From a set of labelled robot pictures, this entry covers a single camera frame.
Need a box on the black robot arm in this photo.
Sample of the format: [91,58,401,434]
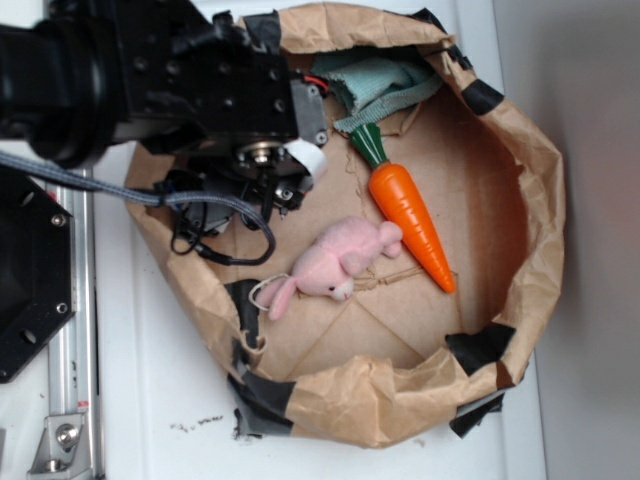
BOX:
[1,1,328,228]

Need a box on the aluminium extrusion rail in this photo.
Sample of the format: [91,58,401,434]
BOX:
[46,183,105,479]

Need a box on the brown paper bag bin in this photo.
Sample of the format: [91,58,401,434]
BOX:
[128,3,565,448]

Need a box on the metal corner bracket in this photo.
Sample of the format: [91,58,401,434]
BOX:
[26,413,95,480]

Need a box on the pink plush bunny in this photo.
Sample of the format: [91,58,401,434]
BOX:
[249,216,403,321]

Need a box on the light blue cloth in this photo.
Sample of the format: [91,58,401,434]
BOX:
[311,47,443,134]

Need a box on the grey braided cable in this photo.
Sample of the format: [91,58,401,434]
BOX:
[0,150,278,267]

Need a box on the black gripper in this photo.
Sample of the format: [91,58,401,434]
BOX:
[144,10,327,235]

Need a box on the orange plastic toy carrot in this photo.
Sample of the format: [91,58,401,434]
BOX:
[349,123,456,293]

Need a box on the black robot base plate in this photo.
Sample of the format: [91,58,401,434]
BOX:
[1,168,74,384]

